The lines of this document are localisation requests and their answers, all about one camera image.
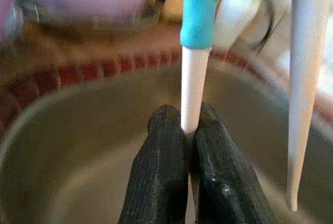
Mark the white and green container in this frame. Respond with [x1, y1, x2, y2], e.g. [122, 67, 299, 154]
[213, 0, 276, 53]

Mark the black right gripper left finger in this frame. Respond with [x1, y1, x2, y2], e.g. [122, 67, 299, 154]
[117, 104, 189, 224]

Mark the grey chopstick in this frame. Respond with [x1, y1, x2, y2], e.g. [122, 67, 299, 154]
[285, 0, 326, 212]

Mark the steel pot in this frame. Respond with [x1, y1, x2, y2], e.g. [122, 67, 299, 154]
[0, 52, 333, 224]

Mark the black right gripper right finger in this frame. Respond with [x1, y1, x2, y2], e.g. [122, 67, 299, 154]
[190, 103, 271, 224]

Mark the white chopstick with blue sleeve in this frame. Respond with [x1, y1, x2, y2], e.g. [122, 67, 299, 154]
[180, 0, 247, 134]

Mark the translucent purple bowl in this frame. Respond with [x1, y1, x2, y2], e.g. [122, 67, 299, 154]
[0, 0, 163, 43]

